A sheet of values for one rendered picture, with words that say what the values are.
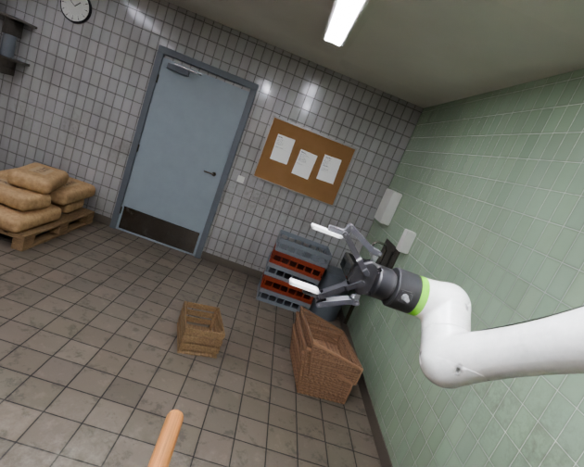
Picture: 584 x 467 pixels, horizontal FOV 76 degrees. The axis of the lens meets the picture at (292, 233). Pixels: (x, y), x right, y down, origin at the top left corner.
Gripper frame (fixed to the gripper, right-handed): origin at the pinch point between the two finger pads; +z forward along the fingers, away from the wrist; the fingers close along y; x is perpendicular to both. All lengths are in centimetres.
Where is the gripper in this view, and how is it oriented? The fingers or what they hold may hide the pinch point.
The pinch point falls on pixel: (305, 255)
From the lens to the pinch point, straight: 82.7
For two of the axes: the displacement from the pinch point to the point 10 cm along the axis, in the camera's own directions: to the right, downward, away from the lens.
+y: -3.6, 9.1, 2.2
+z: -9.3, -3.4, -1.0
